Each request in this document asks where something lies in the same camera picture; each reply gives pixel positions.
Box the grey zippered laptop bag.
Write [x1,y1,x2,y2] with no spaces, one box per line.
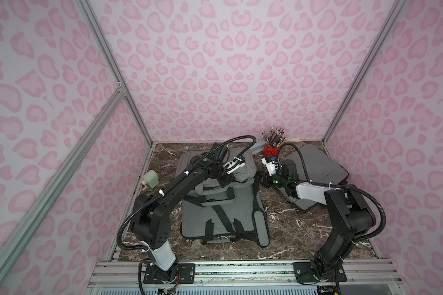
[175,147,271,248]

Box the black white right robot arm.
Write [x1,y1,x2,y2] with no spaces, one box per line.
[260,157,386,285]

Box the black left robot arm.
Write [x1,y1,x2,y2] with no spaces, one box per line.
[126,143,249,272]

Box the dark grey laptop case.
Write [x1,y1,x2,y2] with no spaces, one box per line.
[280,145,349,211]

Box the flat grey laptop sleeve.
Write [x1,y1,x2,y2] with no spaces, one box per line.
[180,184,270,248]

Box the red pencil cup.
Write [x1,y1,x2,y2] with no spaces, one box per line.
[263,143,280,158]

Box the bundle of coloured pencils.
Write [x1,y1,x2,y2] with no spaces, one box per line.
[262,127,285,148]

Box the pale green tape dispenser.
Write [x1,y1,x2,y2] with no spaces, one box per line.
[140,170,160,191]

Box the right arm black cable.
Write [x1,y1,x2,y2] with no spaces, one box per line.
[274,141,387,244]

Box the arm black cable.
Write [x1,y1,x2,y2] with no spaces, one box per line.
[116,134,258,251]
[274,141,387,244]

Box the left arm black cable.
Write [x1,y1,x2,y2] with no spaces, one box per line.
[116,134,258,251]

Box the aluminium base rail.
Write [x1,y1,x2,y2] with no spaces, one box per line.
[85,259,407,295]

